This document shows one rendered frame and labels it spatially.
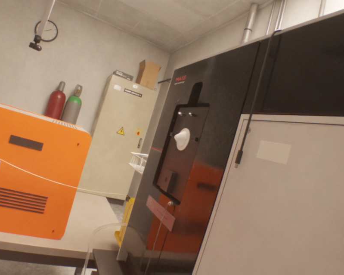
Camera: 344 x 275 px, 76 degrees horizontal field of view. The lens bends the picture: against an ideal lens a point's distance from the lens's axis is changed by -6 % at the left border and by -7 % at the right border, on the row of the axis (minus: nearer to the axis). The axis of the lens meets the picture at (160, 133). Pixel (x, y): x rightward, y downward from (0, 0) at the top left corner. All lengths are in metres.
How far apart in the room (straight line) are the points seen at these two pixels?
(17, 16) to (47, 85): 1.11
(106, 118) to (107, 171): 0.82
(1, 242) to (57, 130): 0.42
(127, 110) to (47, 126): 2.88
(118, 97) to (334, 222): 3.51
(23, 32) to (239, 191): 3.98
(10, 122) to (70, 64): 3.18
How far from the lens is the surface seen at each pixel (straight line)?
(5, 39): 4.19
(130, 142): 3.76
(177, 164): 0.64
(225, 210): 0.45
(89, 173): 3.73
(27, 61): 4.07
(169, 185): 0.63
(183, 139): 0.63
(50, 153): 0.91
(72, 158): 0.91
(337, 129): 0.36
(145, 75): 3.87
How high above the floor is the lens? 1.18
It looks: 2 degrees up
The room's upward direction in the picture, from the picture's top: 17 degrees clockwise
